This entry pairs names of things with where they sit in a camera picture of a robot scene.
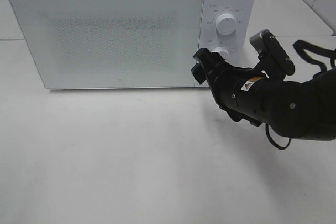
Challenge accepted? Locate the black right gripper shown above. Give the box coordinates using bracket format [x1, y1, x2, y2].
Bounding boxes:
[191, 48, 269, 127]

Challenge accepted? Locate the white microwave door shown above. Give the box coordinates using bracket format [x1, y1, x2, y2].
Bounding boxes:
[10, 0, 203, 89]

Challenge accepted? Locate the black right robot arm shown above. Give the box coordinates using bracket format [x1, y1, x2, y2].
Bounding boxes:
[191, 48, 335, 141]

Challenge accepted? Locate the lower white round knob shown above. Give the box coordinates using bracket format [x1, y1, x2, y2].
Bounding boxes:
[211, 47, 230, 61]

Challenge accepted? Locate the white round knob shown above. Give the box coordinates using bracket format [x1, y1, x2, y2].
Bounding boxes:
[215, 11, 238, 36]
[211, 47, 230, 61]

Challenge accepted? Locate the upper white round knob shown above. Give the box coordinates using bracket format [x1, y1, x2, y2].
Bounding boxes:
[215, 11, 238, 36]

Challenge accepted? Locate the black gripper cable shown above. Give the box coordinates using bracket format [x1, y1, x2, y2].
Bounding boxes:
[264, 39, 336, 151]

